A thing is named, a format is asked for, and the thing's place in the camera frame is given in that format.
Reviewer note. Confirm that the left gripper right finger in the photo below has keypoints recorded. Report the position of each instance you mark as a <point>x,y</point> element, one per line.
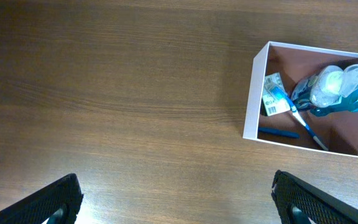
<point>300,202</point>

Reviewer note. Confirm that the blue disposable razor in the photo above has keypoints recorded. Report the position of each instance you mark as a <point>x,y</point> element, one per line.
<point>278,132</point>

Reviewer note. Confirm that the green white soap box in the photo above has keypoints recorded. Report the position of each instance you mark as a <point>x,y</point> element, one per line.
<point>270,106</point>

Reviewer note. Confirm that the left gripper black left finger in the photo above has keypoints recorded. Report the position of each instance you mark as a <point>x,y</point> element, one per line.
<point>58,202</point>

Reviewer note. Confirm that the blue white toothbrush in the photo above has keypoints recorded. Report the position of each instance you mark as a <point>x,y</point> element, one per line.
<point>279,95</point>

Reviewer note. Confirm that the white cardboard box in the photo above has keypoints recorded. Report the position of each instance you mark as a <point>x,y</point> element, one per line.
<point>338,131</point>

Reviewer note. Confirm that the clear pump soap bottle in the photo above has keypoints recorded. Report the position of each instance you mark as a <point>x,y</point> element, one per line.
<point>326,88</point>

